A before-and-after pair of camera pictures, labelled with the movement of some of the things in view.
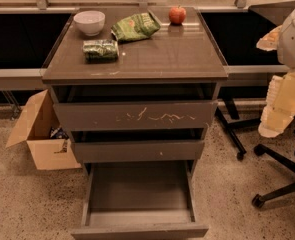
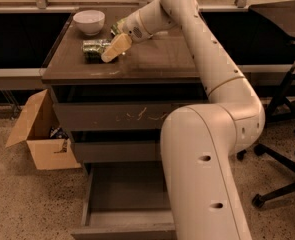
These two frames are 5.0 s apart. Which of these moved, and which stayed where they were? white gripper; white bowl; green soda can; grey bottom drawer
Moved: white gripper
Stayed: green soda can; grey bottom drawer; white bowl
